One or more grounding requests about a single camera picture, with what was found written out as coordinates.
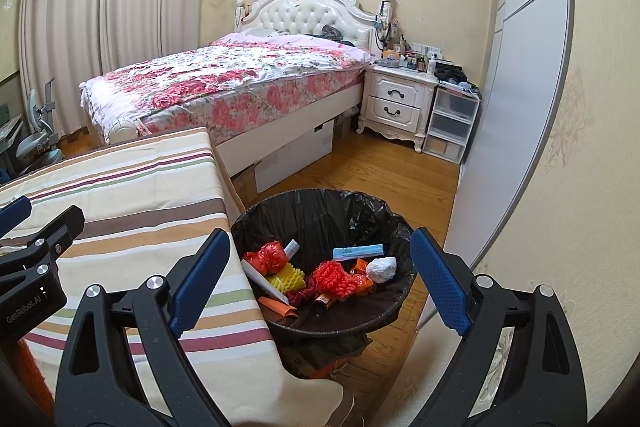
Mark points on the gold label brown bottle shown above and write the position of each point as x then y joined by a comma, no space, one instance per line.
323,301

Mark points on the yellow foam net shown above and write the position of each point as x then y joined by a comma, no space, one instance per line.
287,278

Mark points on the black bag-lined trash bin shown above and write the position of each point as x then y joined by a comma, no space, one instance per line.
320,217

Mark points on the pile of small toiletries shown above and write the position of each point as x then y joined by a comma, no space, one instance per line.
410,59

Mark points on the grey desk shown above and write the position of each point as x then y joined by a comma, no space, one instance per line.
10,132

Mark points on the dark red plastic bag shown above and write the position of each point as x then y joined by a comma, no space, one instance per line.
300,297

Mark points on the white wall socket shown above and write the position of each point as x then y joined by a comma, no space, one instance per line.
432,53

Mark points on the dark cloth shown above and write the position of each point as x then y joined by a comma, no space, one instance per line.
337,34

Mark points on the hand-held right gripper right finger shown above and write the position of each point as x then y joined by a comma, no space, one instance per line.
442,287

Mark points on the grey-blue office chair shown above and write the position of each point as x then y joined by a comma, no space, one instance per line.
37,142

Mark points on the orange plastic bag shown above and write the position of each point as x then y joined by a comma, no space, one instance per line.
362,277

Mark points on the white nightstand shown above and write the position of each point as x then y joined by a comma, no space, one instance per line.
395,102

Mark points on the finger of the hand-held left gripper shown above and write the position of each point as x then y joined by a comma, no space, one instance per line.
65,222
17,209

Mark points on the orange cloth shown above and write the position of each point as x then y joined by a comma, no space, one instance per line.
35,377

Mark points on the blue toothpaste box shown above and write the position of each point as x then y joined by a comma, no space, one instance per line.
357,252

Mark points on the long white packet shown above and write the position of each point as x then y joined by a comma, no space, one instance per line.
262,279

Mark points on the red-orange foam net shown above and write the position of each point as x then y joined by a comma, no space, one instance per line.
332,279

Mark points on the striped tablecloth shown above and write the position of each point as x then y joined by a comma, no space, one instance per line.
125,187

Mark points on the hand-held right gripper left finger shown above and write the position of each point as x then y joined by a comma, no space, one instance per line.
200,287

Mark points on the white tube with blue print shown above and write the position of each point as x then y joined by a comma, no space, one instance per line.
291,248

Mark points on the clear plastic drawer unit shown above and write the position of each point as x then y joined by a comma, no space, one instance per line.
450,122

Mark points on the white bed frame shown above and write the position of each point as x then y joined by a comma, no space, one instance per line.
295,14

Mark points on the white tissue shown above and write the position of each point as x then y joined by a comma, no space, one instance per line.
381,269

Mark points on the floral quilt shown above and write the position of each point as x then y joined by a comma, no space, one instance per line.
200,82

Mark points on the white wardrobe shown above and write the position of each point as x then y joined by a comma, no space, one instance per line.
525,57

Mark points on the black bag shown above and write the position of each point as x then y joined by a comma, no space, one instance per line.
452,74

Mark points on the orange-red plastic bag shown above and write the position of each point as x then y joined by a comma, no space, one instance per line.
267,257

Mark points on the cardboard box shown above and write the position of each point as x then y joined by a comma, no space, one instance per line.
295,157

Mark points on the pink floral bed sheet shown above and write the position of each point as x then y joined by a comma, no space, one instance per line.
280,102

